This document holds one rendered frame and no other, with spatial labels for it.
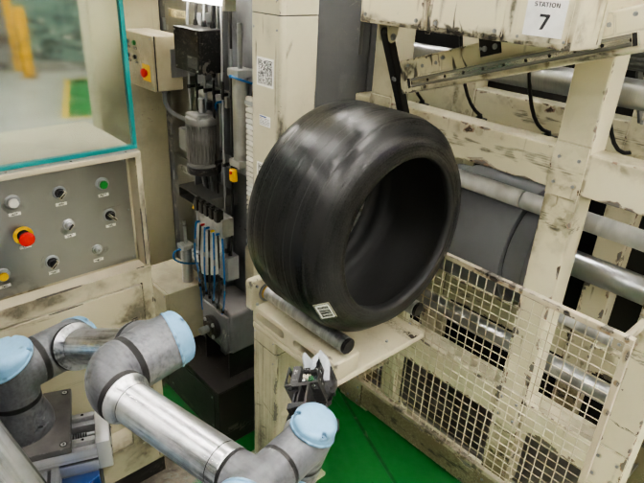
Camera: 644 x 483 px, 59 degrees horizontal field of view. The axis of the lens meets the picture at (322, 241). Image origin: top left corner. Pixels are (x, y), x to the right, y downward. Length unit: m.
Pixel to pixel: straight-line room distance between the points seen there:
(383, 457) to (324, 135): 1.52
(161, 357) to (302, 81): 0.82
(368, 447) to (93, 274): 1.31
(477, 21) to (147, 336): 0.99
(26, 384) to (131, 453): 0.83
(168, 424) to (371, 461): 1.54
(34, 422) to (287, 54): 1.09
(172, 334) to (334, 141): 0.54
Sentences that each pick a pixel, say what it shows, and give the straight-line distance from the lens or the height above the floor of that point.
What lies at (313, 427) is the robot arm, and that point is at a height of 1.12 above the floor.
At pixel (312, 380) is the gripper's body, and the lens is 1.13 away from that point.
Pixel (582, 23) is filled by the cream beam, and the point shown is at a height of 1.69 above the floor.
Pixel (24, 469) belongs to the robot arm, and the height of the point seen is 1.11.
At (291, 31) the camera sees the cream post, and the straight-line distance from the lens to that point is 1.53.
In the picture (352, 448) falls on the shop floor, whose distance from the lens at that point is 2.48.
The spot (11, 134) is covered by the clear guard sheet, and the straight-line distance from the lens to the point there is 1.63.
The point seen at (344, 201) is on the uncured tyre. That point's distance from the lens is 1.23.
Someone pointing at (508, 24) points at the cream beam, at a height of 1.68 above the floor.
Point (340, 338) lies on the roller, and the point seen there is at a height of 0.92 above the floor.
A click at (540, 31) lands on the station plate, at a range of 1.35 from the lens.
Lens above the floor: 1.78
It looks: 26 degrees down
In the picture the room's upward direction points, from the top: 3 degrees clockwise
